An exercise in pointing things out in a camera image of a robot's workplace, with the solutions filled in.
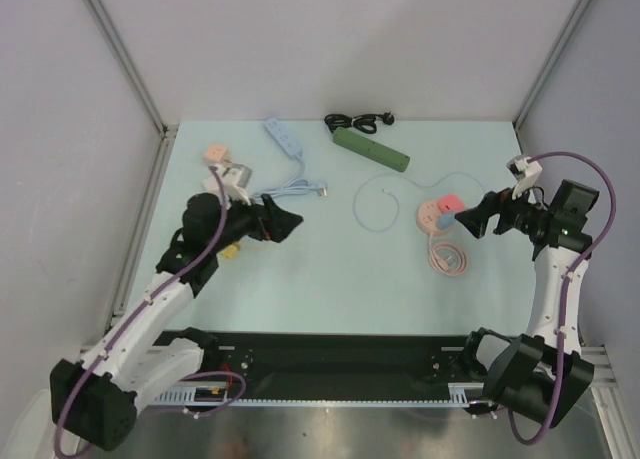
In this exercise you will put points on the aluminium frame post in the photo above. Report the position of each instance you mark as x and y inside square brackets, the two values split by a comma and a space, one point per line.
[560, 45]
[131, 73]

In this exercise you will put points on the light blue cube charger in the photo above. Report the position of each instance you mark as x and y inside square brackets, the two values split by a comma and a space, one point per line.
[445, 221]

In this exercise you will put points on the small yellow orange adapter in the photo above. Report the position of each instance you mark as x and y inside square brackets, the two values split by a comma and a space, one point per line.
[230, 251]

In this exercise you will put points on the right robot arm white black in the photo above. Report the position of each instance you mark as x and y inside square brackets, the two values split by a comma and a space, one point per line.
[539, 374]

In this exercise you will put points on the left aluminium frame post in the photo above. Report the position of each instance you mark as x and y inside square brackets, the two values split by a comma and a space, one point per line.
[131, 73]

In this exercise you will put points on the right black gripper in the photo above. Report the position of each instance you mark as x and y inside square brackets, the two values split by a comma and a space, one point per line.
[495, 212]

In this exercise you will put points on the pink round socket hub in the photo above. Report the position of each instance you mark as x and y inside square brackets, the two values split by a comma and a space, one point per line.
[427, 218]

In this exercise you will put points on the right aluminium frame post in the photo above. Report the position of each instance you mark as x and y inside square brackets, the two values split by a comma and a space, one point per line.
[560, 45]

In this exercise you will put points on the green power strip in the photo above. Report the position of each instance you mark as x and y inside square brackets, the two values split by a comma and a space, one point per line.
[371, 149]

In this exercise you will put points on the white Honor charger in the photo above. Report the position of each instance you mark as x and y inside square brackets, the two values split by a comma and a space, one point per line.
[210, 185]

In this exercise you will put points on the grey cable duct rail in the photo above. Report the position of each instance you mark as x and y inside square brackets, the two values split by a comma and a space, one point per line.
[349, 395]

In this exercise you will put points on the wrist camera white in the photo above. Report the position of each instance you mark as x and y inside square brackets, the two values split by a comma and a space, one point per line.
[526, 171]
[231, 179]

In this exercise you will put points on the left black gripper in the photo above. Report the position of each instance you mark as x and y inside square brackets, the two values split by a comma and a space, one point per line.
[275, 223]

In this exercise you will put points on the pink deer cube socket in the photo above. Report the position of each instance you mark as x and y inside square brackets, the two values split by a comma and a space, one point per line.
[217, 153]

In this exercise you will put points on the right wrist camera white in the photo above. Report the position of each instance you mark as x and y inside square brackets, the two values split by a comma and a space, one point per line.
[526, 171]

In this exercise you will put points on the red pink cube charger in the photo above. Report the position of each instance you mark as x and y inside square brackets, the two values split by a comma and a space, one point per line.
[450, 204]

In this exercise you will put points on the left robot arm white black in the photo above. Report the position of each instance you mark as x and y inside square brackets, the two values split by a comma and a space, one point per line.
[99, 397]

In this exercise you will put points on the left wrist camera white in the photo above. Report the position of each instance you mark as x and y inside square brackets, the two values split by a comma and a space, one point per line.
[231, 179]

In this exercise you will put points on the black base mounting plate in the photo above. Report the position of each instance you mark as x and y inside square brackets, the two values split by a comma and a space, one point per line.
[261, 359]

